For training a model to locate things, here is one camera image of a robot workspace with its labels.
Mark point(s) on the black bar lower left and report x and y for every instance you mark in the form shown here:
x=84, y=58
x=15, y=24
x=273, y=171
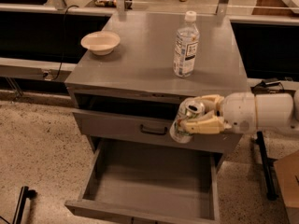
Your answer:
x=25, y=194

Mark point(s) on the wooden counter top right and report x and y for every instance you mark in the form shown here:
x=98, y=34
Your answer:
x=272, y=8

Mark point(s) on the crushed 7up can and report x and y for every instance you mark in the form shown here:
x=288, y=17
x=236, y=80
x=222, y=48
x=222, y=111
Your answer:
x=188, y=111

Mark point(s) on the clear plastic water bottle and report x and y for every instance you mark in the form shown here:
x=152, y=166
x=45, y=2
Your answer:
x=187, y=40

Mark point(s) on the brown cardboard box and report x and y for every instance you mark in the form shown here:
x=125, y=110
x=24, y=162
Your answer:
x=287, y=171

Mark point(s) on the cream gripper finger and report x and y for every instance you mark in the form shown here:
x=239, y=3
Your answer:
x=207, y=124
x=211, y=102

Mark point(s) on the white bowl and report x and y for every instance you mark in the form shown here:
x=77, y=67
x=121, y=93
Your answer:
x=101, y=42

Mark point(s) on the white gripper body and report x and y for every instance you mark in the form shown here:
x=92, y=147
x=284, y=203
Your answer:
x=239, y=111

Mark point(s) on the grey drawer cabinet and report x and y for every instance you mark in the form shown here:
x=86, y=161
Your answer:
x=137, y=78

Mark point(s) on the grey top drawer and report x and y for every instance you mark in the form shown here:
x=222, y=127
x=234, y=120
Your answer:
x=126, y=128

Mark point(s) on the black metal stand leg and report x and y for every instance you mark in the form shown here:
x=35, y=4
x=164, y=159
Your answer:
x=271, y=191

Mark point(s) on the grey open middle drawer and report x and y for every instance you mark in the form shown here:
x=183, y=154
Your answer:
x=133, y=183

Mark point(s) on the black drawer handle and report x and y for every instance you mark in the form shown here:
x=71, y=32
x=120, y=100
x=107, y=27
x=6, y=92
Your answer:
x=153, y=131

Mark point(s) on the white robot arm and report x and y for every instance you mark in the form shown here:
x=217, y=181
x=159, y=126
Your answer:
x=275, y=112

